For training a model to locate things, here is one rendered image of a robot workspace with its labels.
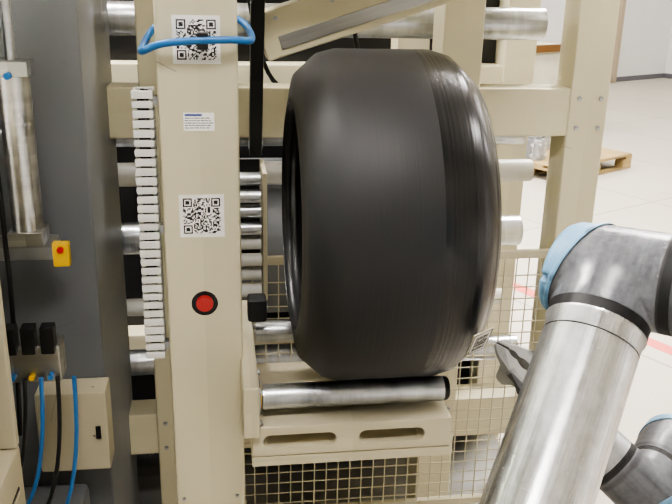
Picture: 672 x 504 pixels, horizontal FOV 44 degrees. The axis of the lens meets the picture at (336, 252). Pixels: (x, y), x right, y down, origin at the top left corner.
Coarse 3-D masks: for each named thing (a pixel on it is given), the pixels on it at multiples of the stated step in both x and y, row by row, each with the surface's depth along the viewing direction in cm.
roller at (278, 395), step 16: (272, 384) 146; (288, 384) 146; (304, 384) 146; (320, 384) 146; (336, 384) 146; (352, 384) 147; (368, 384) 147; (384, 384) 147; (400, 384) 148; (416, 384) 148; (432, 384) 148; (448, 384) 149; (272, 400) 144; (288, 400) 144; (304, 400) 145; (320, 400) 145; (336, 400) 146; (352, 400) 146; (368, 400) 147; (384, 400) 147; (400, 400) 148; (416, 400) 148; (432, 400) 149
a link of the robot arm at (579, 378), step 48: (576, 240) 95; (624, 240) 93; (576, 288) 92; (624, 288) 91; (576, 336) 89; (624, 336) 89; (528, 384) 90; (576, 384) 87; (624, 384) 88; (528, 432) 86; (576, 432) 85; (528, 480) 83; (576, 480) 83
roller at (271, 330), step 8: (272, 320) 172; (280, 320) 172; (288, 320) 172; (256, 328) 170; (264, 328) 170; (272, 328) 171; (280, 328) 171; (288, 328) 171; (256, 336) 170; (264, 336) 170; (272, 336) 171; (280, 336) 171; (288, 336) 171
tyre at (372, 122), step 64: (320, 64) 136; (384, 64) 135; (448, 64) 137; (320, 128) 127; (384, 128) 125; (448, 128) 126; (320, 192) 124; (384, 192) 123; (448, 192) 124; (320, 256) 125; (384, 256) 123; (448, 256) 125; (320, 320) 130; (384, 320) 128; (448, 320) 130
